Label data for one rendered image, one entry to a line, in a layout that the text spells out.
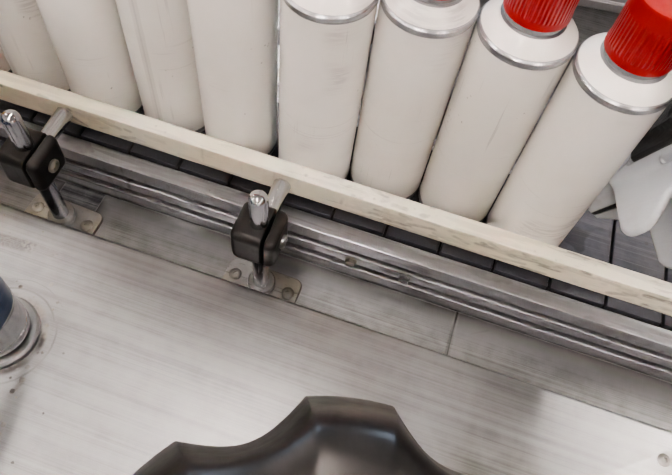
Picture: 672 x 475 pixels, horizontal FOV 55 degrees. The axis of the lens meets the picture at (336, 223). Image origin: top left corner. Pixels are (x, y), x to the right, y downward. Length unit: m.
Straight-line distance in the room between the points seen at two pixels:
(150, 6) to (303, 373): 0.23
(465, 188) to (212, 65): 0.17
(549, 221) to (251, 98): 0.20
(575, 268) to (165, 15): 0.29
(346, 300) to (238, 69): 0.18
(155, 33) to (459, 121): 0.19
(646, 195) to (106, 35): 0.33
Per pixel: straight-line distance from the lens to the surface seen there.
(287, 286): 0.48
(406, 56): 0.35
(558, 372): 0.50
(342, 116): 0.39
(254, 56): 0.39
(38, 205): 0.54
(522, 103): 0.36
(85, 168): 0.51
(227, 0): 0.36
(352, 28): 0.34
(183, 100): 0.46
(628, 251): 0.50
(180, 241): 0.50
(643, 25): 0.32
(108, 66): 0.46
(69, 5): 0.43
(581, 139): 0.36
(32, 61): 0.51
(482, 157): 0.39
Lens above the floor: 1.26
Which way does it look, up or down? 59 degrees down
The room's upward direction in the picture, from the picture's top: 9 degrees clockwise
